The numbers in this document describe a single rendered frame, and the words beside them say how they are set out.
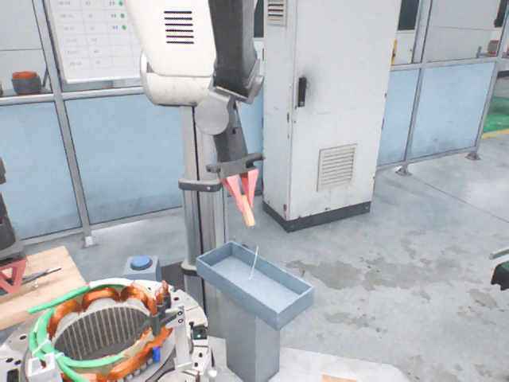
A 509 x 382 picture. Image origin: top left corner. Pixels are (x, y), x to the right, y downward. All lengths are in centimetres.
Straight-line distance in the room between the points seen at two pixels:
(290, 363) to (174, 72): 73
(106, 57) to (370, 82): 174
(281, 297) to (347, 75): 221
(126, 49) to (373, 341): 221
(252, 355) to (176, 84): 61
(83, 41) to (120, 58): 22
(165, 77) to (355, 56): 212
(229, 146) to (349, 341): 168
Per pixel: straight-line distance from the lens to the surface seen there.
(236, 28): 56
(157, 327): 55
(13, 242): 85
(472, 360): 238
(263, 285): 89
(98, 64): 276
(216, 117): 66
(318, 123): 284
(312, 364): 108
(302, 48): 266
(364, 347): 225
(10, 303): 91
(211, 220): 104
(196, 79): 89
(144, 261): 96
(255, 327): 88
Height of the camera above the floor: 158
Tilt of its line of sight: 26 degrees down
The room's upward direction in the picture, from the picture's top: straight up
